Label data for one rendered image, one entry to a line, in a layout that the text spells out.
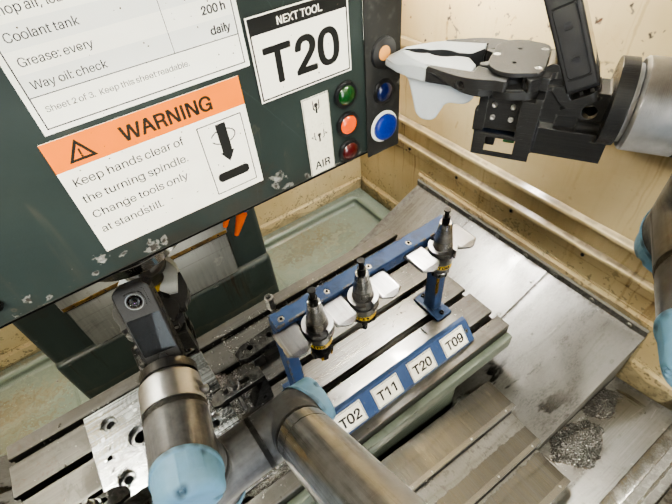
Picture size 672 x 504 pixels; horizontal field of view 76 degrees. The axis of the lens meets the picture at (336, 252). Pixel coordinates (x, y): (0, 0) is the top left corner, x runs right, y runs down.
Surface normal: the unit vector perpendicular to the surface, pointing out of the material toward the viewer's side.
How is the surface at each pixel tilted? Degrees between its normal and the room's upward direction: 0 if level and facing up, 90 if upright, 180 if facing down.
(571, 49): 87
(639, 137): 106
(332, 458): 35
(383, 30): 90
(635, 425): 17
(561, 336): 24
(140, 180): 90
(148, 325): 62
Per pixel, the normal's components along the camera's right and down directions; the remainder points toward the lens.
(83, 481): -0.08, -0.69
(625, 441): -0.25, -0.83
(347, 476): -0.50, -0.81
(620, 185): -0.81, 0.46
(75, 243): 0.58, 0.55
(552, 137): -0.43, 0.67
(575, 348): -0.40, -0.44
